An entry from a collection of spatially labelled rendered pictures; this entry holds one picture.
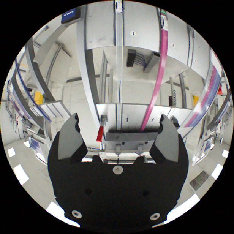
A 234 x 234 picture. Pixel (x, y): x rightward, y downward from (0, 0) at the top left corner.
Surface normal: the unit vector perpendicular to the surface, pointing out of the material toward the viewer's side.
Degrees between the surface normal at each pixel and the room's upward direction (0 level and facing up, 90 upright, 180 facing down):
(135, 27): 47
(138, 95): 90
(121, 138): 137
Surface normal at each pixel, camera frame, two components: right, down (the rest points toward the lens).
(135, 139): -0.01, -0.67
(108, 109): -0.04, 0.74
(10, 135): 1.00, 0.02
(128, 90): -0.03, 0.09
